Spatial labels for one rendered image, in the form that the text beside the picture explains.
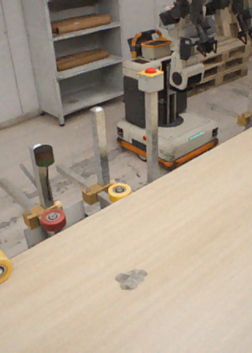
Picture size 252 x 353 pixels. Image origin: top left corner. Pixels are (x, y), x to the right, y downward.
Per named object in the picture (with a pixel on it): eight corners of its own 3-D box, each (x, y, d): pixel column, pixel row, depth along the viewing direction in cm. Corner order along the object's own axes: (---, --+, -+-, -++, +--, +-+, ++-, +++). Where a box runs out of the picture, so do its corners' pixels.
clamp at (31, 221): (24, 224, 134) (21, 212, 131) (56, 207, 141) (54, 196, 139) (31, 231, 130) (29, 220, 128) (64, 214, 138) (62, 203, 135)
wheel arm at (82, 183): (56, 173, 166) (55, 165, 164) (63, 170, 168) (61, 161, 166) (121, 219, 138) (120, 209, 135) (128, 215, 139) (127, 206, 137)
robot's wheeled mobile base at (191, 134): (115, 145, 346) (113, 120, 333) (164, 123, 380) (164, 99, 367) (169, 173, 302) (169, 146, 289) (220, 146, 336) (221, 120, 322)
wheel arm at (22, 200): (-1, 187, 154) (-3, 179, 152) (6, 184, 156) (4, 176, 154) (55, 241, 125) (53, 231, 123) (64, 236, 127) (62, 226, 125)
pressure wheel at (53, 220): (42, 241, 130) (35, 214, 123) (61, 230, 134) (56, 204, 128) (53, 253, 124) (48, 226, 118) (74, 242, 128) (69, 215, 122)
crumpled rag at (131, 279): (119, 293, 96) (118, 287, 95) (112, 274, 101) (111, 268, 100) (152, 284, 98) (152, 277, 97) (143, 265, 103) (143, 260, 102)
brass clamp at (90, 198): (82, 199, 149) (80, 189, 146) (109, 186, 156) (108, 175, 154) (90, 206, 145) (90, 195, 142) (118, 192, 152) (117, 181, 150)
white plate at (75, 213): (27, 250, 140) (22, 228, 135) (85, 219, 154) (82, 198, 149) (28, 250, 140) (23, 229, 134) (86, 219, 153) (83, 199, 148)
